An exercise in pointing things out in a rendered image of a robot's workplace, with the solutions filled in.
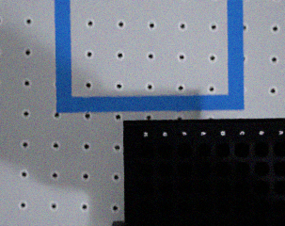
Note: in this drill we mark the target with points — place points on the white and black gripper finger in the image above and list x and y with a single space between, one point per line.
118 223

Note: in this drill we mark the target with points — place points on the grey flat base plate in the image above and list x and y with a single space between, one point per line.
67 169

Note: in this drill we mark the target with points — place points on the black well plate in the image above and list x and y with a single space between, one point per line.
208 172

